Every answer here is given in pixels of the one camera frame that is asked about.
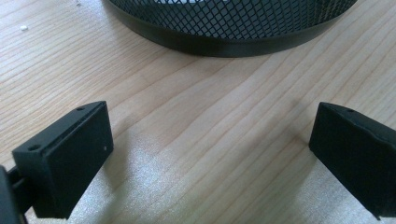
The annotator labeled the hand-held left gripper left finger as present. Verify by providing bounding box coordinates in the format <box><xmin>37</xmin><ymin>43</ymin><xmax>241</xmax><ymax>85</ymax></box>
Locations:
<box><xmin>11</xmin><ymin>100</ymin><xmax>115</xmax><ymax>220</ymax></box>

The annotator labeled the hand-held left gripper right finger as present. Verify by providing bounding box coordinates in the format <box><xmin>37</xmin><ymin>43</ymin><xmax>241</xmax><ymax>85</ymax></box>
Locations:
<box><xmin>307</xmin><ymin>101</ymin><xmax>396</xmax><ymax>221</ymax></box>

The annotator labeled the black mesh waste bin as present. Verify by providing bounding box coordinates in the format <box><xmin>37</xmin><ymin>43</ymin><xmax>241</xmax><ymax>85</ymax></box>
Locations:
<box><xmin>102</xmin><ymin>0</ymin><xmax>359</xmax><ymax>59</ymax></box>

